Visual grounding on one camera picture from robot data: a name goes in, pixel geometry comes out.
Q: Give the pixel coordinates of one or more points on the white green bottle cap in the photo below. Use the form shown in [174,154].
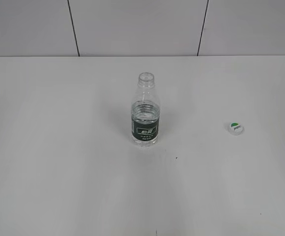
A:
[235,128]

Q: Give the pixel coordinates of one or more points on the clear green-label water bottle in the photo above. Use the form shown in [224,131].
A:
[145,111]

